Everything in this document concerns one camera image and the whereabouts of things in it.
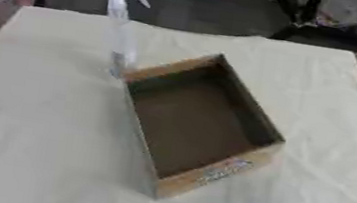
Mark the clear spray bottle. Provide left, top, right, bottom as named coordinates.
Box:
left=82, top=0, right=153, bottom=83

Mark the tan cardboard box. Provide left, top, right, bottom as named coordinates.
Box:
left=104, top=39, right=299, bottom=203

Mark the black tripod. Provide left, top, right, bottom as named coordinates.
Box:
left=260, top=0, right=357, bottom=52

